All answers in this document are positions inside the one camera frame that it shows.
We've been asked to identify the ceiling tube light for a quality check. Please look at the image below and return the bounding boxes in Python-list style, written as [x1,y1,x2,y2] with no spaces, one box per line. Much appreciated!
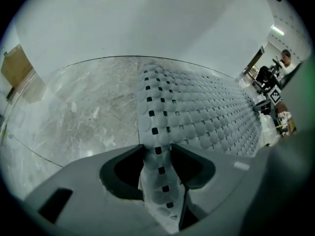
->
[270,24,286,36]

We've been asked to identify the grey bath mat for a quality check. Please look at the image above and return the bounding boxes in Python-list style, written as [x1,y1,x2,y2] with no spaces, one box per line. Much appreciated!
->
[136,59,263,221]

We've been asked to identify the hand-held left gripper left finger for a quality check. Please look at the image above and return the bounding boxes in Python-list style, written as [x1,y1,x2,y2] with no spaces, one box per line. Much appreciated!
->
[23,143,171,235]

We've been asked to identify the brown cardboard box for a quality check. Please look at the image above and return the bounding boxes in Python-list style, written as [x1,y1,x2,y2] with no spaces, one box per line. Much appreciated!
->
[0,44,34,89]

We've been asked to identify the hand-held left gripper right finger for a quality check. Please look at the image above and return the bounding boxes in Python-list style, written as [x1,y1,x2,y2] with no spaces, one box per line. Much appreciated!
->
[170,143,262,231]

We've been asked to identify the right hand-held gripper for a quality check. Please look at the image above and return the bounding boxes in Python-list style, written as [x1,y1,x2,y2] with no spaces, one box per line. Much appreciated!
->
[252,84,283,120]

